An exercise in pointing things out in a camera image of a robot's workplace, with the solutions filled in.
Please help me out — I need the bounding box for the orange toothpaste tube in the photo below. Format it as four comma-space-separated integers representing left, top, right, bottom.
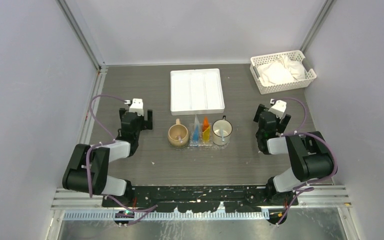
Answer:
201, 116, 210, 132

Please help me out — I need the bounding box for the white toothpaste tube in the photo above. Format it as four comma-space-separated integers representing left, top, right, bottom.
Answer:
193, 115, 201, 133

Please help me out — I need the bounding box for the white ribbed mug black rim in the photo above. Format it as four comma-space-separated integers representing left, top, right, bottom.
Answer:
212, 115, 233, 146

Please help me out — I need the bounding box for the white plastic bin tray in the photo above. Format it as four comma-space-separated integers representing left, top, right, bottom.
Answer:
170, 68, 225, 116

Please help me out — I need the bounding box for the white cloth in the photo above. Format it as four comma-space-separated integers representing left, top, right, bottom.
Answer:
257, 56, 306, 87

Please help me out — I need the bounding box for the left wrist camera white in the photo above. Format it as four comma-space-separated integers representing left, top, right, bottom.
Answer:
124, 98, 144, 117

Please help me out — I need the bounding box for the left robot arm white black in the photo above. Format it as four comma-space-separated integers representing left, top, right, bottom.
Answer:
62, 108, 153, 207

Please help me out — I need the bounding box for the tan ceramic mug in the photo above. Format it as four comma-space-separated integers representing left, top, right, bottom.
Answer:
167, 118, 190, 149

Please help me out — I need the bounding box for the clear oval glass tray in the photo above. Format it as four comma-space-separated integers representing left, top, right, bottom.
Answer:
168, 127, 228, 153

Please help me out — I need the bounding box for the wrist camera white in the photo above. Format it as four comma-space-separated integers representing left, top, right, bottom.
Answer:
124, 98, 144, 117
268, 98, 287, 120

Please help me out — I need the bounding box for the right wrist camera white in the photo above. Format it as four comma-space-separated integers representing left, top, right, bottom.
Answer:
268, 98, 287, 120

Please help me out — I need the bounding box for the yellow toothpaste tube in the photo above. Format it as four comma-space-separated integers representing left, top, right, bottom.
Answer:
202, 125, 211, 143

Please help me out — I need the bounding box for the aluminium frame rail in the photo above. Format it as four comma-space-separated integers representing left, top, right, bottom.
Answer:
50, 184, 353, 210

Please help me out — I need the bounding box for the blue toothpaste tube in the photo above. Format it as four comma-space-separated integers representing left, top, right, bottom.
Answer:
192, 125, 201, 146

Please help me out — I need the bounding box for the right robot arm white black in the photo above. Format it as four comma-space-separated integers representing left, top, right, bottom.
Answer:
253, 101, 335, 205

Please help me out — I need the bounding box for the white perforated basket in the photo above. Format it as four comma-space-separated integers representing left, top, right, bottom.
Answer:
250, 50, 317, 95

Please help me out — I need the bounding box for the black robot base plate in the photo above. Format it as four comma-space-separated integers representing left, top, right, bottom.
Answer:
102, 185, 296, 224

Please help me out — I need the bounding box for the clear rectangular holder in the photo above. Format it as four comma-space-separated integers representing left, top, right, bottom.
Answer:
188, 123, 214, 148

